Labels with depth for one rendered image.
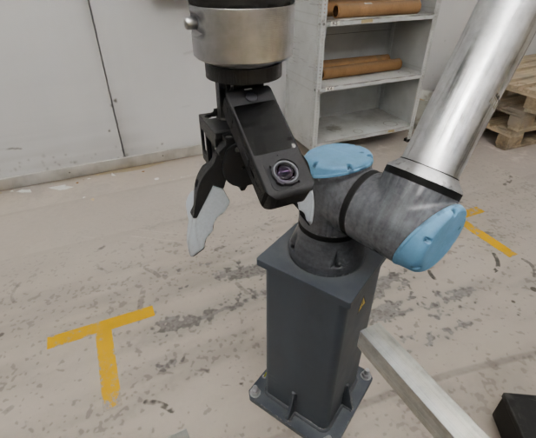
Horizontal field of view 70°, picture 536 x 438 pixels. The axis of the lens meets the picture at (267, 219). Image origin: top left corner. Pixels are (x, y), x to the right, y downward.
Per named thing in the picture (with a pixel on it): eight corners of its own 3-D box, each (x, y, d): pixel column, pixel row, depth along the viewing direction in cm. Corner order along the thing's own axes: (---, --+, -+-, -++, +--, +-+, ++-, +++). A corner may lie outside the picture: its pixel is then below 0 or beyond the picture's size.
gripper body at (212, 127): (261, 152, 47) (260, 46, 40) (293, 183, 41) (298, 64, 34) (201, 163, 45) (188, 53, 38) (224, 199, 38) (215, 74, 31)
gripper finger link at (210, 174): (215, 219, 42) (255, 152, 40) (219, 228, 41) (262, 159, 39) (176, 205, 40) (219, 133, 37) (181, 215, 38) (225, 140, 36)
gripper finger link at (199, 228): (182, 233, 47) (221, 169, 44) (195, 262, 42) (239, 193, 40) (160, 225, 45) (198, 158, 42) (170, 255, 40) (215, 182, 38)
